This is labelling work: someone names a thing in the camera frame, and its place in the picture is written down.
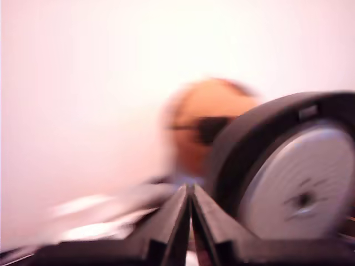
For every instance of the black rice cooker lid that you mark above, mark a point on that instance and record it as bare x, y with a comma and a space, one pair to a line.
299, 177

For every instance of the person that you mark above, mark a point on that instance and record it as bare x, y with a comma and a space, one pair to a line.
199, 110

